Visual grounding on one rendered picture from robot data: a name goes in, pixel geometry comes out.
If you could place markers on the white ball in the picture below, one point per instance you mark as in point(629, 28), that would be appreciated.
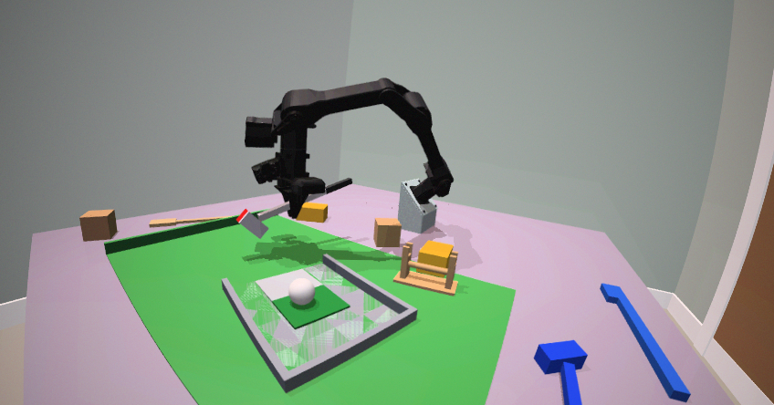
point(301, 291)

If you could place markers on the brown cube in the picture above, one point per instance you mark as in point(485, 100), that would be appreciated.
point(98, 225)
point(387, 232)

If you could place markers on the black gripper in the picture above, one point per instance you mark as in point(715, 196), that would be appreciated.
point(298, 185)

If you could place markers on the yellow block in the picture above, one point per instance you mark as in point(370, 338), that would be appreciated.
point(435, 254)

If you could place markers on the orange rectangular block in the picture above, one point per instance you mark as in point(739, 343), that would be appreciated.
point(313, 212)

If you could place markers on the green mat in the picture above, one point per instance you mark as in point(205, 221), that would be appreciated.
point(447, 356)

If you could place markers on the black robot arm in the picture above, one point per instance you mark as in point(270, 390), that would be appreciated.
point(300, 109)

